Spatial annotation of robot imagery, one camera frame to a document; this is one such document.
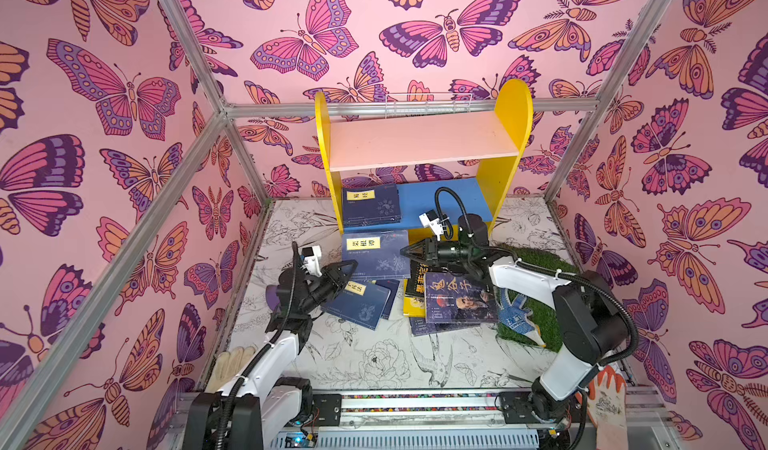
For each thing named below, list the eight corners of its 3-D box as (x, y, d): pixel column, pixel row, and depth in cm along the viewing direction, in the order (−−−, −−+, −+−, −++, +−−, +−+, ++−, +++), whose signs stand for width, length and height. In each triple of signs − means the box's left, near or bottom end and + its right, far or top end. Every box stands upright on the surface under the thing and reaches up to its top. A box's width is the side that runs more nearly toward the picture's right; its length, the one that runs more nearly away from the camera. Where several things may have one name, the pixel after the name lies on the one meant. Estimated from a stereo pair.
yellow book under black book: (403, 320, 90) (403, 314, 87) (402, 285, 97) (402, 279, 94) (425, 319, 90) (426, 314, 87) (423, 285, 97) (423, 279, 94)
